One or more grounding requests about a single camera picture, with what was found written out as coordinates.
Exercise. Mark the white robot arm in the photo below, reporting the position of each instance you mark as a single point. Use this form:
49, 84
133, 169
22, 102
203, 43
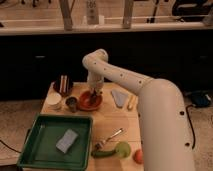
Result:
163, 120

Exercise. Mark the dark plate with cake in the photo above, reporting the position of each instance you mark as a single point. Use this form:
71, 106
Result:
63, 85

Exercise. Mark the blue black device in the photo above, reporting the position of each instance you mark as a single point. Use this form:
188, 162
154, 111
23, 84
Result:
200, 99

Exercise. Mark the white cup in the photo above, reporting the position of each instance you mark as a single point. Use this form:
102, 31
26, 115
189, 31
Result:
54, 100

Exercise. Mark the silver fork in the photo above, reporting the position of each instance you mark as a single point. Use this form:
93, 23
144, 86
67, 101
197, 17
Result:
101, 143

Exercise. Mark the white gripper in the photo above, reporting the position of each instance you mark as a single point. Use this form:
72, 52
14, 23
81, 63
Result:
95, 84

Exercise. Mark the red bowl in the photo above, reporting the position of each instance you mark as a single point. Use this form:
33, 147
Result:
85, 104

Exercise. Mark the green pear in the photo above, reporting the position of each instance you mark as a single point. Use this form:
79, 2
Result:
123, 149

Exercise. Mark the red orange fruit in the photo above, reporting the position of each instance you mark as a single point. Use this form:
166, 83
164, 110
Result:
138, 156

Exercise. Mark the dark purple grapes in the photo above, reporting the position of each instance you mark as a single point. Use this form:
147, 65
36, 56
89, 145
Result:
94, 99

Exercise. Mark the green plastic tray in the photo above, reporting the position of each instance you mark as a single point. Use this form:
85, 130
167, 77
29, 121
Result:
40, 151

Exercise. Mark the green cucumber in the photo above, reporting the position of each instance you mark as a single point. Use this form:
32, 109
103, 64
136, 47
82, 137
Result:
102, 154

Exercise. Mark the grey blue sponge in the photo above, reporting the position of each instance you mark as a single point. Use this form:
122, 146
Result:
64, 143

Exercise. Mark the light blue cloth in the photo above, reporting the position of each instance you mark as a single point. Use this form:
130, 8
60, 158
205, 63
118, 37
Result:
119, 98

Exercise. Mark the yellow banana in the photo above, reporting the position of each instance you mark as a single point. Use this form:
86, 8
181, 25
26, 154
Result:
131, 103

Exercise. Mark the small dark metal cup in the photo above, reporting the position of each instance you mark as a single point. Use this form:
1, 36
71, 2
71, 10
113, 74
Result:
71, 102

